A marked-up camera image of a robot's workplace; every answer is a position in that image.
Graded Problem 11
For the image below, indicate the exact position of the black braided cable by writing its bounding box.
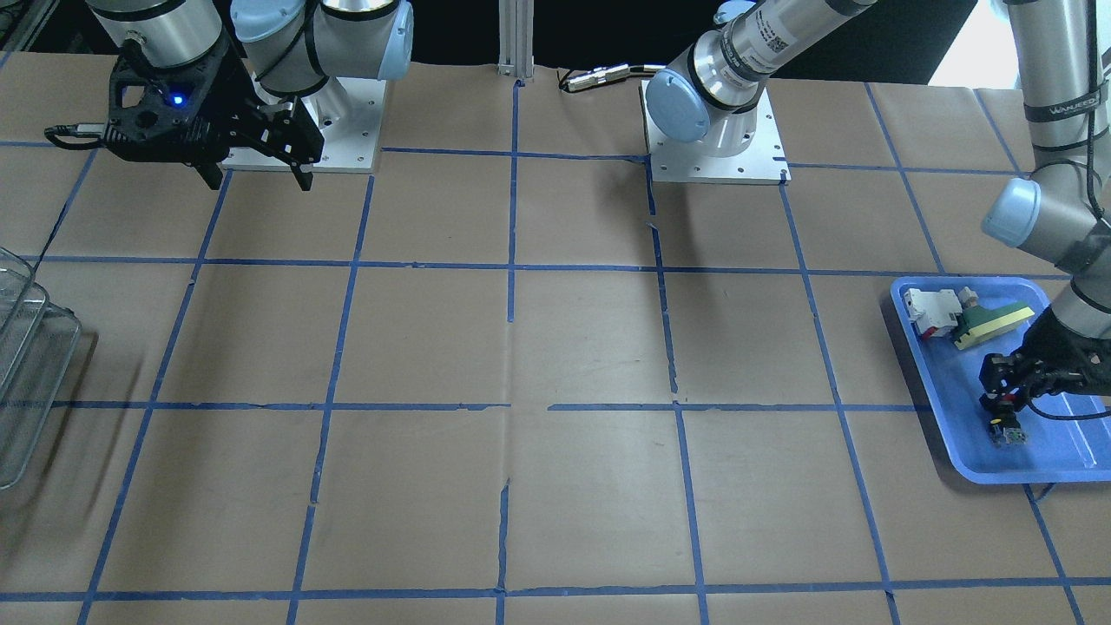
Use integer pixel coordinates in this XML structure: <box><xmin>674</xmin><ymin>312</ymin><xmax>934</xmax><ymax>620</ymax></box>
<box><xmin>1020</xmin><ymin>0</ymin><xmax>1111</xmax><ymax>423</ymax></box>

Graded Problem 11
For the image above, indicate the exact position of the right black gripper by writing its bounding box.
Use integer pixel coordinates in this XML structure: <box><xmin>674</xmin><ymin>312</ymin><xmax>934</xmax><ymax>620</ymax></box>
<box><xmin>102</xmin><ymin>39</ymin><xmax>326</xmax><ymax>193</ymax></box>

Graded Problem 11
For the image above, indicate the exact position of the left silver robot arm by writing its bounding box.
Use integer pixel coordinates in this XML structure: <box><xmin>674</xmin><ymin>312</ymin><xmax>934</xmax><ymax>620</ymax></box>
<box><xmin>644</xmin><ymin>1</ymin><xmax>1108</xmax><ymax>412</ymax></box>

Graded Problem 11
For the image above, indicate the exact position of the green yellow terminal block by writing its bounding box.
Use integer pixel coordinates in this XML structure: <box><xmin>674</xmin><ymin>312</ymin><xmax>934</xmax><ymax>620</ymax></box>
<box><xmin>953</xmin><ymin>288</ymin><xmax>1035</xmax><ymax>351</ymax></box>

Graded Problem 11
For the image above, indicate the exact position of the white circuit breaker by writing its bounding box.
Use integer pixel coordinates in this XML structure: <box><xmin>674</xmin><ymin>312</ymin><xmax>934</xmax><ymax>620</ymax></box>
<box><xmin>902</xmin><ymin>288</ymin><xmax>962</xmax><ymax>340</ymax></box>

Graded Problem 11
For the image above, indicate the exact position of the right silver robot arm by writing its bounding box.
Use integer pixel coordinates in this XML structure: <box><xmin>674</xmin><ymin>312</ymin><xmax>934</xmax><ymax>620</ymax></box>
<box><xmin>44</xmin><ymin>1</ymin><xmax>414</xmax><ymax>190</ymax></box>

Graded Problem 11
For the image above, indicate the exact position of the wire mesh basket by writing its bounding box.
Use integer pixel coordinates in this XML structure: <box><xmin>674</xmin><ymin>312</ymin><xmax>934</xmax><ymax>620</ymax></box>
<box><xmin>1</xmin><ymin>248</ymin><xmax>81</xmax><ymax>490</ymax></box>

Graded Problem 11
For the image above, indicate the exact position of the red emergency stop button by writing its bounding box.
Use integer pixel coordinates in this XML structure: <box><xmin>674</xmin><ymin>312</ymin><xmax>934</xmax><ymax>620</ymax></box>
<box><xmin>988</xmin><ymin>411</ymin><xmax>1028</xmax><ymax>448</ymax></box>

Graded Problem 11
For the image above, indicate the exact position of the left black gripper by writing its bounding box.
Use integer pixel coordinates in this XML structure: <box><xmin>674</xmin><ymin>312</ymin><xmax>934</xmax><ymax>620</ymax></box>
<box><xmin>979</xmin><ymin>309</ymin><xmax>1110</xmax><ymax>411</ymax></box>

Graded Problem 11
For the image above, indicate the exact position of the silver cable connector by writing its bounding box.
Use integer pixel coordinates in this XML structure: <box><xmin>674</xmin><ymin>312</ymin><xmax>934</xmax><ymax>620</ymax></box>
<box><xmin>558</xmin><ymin>63</ymin><xmax>665</xmax><ymax>94</ymax></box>

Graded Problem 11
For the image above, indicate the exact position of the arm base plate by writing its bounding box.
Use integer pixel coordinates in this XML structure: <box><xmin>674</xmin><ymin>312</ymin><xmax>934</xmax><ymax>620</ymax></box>
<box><xmin>223</xmin><ymin>75</ymin><xmax>387</xmax><ymax>174</ymax></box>
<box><xmin>641</xmin><ymin>80</ymin><xmax>791</xmax><ymax>185</ymax></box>

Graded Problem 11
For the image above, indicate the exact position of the aluminium frame post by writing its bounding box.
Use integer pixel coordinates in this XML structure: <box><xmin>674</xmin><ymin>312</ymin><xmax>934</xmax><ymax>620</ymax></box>
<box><xmin>497</xmin><ymin>0</ymin><xmax>536</xmax><ymax>82</ymax></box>

